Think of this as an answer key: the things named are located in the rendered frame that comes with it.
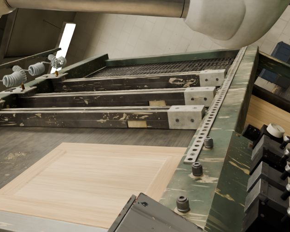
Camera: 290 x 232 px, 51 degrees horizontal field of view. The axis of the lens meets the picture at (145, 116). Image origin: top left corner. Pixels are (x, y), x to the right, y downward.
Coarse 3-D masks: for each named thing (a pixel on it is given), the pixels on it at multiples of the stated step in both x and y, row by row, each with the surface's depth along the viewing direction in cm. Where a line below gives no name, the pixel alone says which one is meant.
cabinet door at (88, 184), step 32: (64, 160) 97; (96, 160) 94; (128, 160) 90; (160, 160) 88; (0, 192) 84; (32, 192) 82; (64, 192) 79; (96, 192) 77; (128, 192) 75; (160, 192) 72; (96, 224) 65
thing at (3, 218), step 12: (0, 216) 69; (12, 216) 69; (24, 216) 68; (0, 228) 65; (12, 228) 65; (24, 228) 64; (36, 228) 63; (48, 228) 63; (60, 228) 62; (72, 228) 62; (84, 228) 61; (96, 228) 61
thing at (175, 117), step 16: (0, 112) 142; (16, 112) 138; (32, 112) 134; (48, 112) 131; (64, 112) 127; (80, 112) 124; (96, 112) 121; (112, 112) 118; (128, 112) 115; (144, 112) 113; (160, 112) 110; (176, 112) 108; (192, 112) 105; (176, 128) 110; (192, 128) 108
